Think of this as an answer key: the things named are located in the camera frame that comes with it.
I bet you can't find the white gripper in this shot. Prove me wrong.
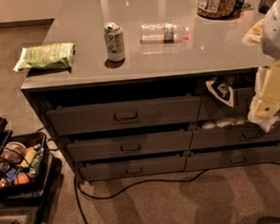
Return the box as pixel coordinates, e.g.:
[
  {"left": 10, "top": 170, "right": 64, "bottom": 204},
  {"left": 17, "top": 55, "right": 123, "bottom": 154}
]
[{"left": 248, "top": 65, "right": 280, "bottom": 133}]

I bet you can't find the grey drawer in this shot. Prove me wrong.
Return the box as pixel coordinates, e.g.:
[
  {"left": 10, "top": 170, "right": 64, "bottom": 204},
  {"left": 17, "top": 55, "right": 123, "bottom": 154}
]
[
  {"left": 66, "top": 130, "right": 192, "bottom": 161},
  {"left": 80, "top": 155, "right": 187, "bottom": 181},
  {"left": 185, "top": 144, "right": 280, "bottom": 171},
  {"left": 47, "top": 95, "right": 201, "bottom": 136},
  {"left": 191, "top": 122, "right": 280, "bottom": 150},
  {"left": 197, "top": 87, "right": 254, "bottom": 121}
]

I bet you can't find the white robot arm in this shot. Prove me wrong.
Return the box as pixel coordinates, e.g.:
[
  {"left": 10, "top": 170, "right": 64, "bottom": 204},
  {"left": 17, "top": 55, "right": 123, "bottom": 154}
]
[{"left": 243, "top": 0, "right": 280, "bottom": 133}]

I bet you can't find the grey drawer cabinet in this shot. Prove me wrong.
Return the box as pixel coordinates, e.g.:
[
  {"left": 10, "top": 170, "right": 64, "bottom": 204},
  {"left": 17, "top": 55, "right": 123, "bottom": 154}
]
[{"left": 22, "top": 0, "right": 280, "bottom": 182}]

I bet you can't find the black white snack bag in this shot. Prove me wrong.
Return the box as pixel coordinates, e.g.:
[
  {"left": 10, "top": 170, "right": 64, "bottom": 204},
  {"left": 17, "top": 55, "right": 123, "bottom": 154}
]
[{"left": 206, "top": 76, "right": 234, "bottom": 107}]

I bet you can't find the large snack jar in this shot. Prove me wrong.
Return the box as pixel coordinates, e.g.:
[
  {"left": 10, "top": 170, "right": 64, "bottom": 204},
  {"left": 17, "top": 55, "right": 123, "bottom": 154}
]
[{"left": 196, "top": 0, "right": 236, "bottom": 19}]

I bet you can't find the clear plastic water bottle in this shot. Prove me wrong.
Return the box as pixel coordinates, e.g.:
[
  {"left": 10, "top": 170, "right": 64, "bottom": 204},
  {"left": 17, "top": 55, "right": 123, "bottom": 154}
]
[{"left": 140, "top": 22, "right": 189, "bottom": 45}]

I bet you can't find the green white soda can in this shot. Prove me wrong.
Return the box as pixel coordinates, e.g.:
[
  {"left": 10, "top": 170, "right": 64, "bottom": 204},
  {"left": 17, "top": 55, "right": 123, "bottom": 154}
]
[{"left": 103, "top": 22, "right": 125, "bottom": 63}]

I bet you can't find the green chip bag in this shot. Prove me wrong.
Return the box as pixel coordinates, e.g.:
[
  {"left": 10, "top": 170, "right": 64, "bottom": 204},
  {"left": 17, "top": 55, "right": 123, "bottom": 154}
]
[{"left": 13, "top": 42, "right": 75, "bottom": 72}]

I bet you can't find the black bin with groceries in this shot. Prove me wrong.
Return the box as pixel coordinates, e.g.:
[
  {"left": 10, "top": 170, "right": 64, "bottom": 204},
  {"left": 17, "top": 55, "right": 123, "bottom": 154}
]
[{"left": 0, "top": 130, "right": 65, "bottom": 202}]

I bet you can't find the black floor cable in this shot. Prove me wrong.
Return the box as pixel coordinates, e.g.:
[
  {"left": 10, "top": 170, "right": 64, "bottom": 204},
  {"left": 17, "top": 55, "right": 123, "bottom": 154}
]
[{"left": 72, "top": 160, "right": 280, "bottom": 224}]

